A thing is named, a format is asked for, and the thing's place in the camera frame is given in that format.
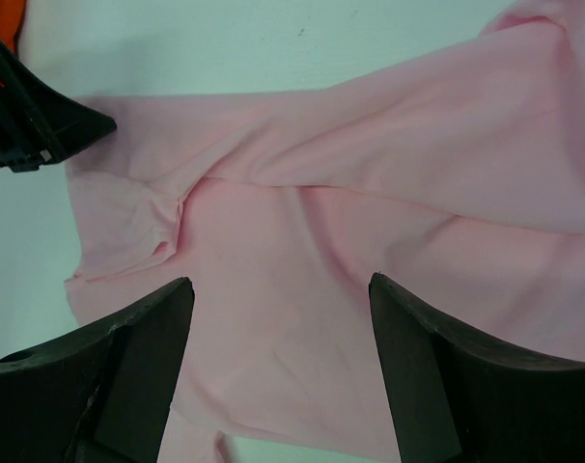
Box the folded orange t-shirt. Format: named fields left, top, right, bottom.
left=0, top=0, right=31, bottom=86

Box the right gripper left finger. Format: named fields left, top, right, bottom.
left=0, top=278, right=194, bottom=462

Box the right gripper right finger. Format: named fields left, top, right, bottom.
left=369, top=273, right=585, bottom=463

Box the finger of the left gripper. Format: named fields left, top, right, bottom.
left=0, top=41, right=117, bottom=173

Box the pink t-shirt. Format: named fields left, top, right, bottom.
left=66, top=1, right=585, bottom=462

